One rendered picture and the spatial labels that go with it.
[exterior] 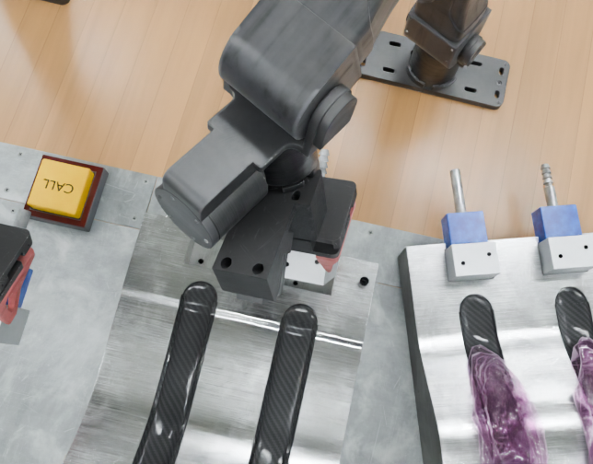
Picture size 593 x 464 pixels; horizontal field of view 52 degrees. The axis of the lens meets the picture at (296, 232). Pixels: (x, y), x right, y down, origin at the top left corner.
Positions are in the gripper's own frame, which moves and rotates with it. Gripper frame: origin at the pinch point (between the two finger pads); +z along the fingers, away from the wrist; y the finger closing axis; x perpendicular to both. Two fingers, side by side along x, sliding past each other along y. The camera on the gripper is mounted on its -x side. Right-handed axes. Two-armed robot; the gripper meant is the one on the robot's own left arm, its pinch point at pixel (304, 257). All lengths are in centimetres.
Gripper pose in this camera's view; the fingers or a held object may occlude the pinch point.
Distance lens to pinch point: 60.9
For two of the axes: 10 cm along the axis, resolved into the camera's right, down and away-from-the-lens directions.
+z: 1.3, 5.7, 8.1
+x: 2.9, -8.0, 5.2
